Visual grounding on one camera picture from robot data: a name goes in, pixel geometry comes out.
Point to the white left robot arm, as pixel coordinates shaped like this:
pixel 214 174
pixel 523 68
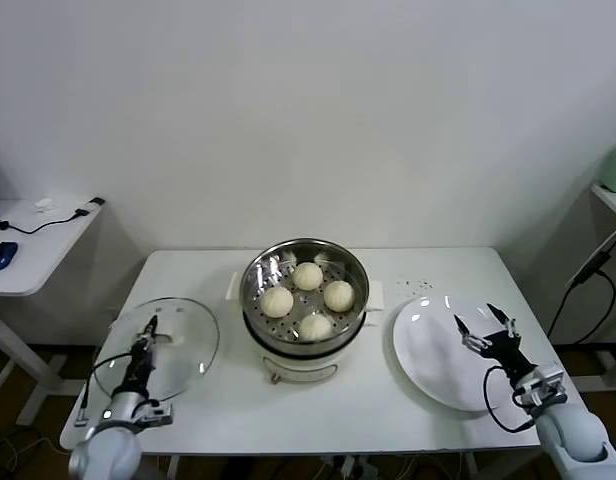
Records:
pixel 105 450

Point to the white shelf desk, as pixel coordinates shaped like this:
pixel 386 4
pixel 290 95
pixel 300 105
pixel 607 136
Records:
pixel 615 202

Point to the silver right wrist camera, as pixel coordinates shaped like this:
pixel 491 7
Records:
pixel 548 385

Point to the glass pot lid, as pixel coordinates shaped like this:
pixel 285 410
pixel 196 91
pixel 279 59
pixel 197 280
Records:
pixel 188 340

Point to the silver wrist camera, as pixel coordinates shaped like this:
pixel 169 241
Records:
pixel 548 385
pixel 157 413

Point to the white side desk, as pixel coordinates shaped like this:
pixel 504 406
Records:
pixel 43 255

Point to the small white crumpled item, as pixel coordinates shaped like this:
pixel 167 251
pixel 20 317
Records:
pixel 47 205

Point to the black power adapter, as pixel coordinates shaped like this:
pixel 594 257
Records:
pixel 592 267

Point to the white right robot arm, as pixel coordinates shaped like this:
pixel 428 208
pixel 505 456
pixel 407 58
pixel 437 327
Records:
pixel 573 430

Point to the white steamed baozi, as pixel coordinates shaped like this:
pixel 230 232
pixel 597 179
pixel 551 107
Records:
pixel 308 275
pixel 277 301
pixel 315 326
pixel 339 295

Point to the small black desk adapter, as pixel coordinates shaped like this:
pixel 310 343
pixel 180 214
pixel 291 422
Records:
pixel 97 201

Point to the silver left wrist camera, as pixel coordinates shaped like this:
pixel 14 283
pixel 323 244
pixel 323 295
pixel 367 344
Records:
pixel 157 413

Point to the stainless steel steamer basket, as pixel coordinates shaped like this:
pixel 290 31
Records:
pixel 348 272

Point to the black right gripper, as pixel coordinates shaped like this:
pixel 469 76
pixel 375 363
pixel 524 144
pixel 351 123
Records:
pixel 505 355

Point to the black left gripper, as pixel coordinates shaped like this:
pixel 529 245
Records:
pixel 139 370

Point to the white round plate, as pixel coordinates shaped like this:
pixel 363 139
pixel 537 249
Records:
pixel 428 350

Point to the cream electric cooking pot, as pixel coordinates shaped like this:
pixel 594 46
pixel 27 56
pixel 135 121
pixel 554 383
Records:
pixel 298 371

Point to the blue computer mouse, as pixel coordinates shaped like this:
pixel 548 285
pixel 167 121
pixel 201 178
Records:
pixel 2 256

